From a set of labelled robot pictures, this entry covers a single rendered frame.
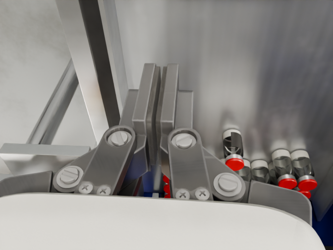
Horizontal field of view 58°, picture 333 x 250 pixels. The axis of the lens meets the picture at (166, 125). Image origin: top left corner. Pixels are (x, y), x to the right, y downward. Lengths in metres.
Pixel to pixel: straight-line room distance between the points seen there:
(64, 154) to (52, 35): 1.02
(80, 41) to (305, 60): 0.21
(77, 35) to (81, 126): 1.46
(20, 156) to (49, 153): 0.04
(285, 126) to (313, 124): 0.03
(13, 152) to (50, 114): 0.28
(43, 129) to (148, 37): 0.47
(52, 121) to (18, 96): 1.01
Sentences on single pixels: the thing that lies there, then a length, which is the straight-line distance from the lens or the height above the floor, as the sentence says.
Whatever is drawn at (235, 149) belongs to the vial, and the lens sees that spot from 0.34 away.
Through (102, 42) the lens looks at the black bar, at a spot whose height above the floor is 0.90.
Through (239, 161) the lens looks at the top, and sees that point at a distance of 0.33.
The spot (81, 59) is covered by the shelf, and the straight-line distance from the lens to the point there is 0.32.
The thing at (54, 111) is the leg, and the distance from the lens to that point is 0.76.
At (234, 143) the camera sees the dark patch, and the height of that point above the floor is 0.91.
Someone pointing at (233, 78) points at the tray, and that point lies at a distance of 0.31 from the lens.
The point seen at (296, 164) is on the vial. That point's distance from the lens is 0.39.
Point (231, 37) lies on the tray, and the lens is 0.29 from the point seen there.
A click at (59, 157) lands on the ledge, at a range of 0.45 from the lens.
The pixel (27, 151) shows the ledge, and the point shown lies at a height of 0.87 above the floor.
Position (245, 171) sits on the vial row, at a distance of 0.39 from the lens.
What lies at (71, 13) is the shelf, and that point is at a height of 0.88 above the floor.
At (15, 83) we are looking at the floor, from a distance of 1.68.
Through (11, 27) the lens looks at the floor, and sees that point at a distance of 1.49.
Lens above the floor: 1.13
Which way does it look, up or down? 44 degrees down
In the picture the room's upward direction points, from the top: 174 degrees counter-clockwise
